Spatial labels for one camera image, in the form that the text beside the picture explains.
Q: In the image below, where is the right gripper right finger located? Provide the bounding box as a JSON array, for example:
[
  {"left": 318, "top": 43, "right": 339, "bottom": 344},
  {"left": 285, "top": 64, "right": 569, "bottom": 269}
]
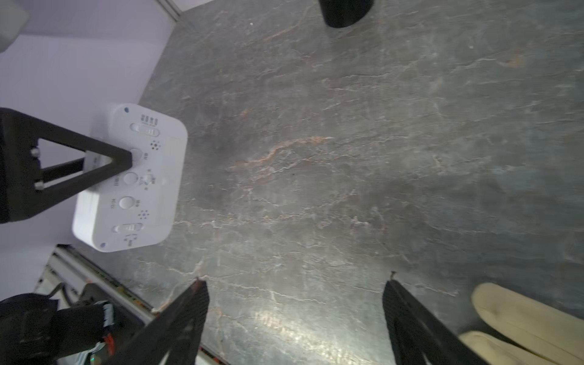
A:
[{"left": 383, "top": 280, "right": 486, "bottom": 365}]

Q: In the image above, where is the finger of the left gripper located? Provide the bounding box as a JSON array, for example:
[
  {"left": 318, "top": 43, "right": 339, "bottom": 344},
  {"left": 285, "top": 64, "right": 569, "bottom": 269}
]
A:
[{"left": 1, "top": 108, "right": 132, "bottom": 224}]

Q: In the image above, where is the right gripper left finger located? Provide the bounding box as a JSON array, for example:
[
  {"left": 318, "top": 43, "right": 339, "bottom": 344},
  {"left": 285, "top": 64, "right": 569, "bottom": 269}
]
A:
[{"left": 106, "top": 279, "right": 210, "bottom": 364}]

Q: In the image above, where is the white alarm device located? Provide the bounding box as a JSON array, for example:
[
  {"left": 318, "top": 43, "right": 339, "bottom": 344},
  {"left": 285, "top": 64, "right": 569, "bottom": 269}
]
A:
[{"left": 72, "top": 103, "right": 188, "bottom": 252}]

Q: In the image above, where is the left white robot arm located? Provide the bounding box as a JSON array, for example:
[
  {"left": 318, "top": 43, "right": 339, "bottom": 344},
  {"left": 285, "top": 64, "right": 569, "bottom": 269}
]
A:
[{"left": 1, "top": 108, "right": 132, "bottom": 364}]

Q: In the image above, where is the beige work glove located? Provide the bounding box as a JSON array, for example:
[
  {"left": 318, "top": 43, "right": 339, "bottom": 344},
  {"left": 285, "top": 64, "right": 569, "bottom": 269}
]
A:
[{"left": 459, "top": 283, "right": 583, "bottom": 364}]

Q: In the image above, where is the potted green plant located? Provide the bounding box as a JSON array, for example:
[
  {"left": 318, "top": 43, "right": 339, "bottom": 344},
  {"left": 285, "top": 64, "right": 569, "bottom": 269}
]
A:
[{"left": 319, "top": 0, "right": 374, "bottom": 28}]

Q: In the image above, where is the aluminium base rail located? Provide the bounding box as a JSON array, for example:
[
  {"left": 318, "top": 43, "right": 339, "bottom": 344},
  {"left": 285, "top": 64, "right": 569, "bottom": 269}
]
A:
[{"left": 34, "top": 245, "right": 222, "bottom": 364}]

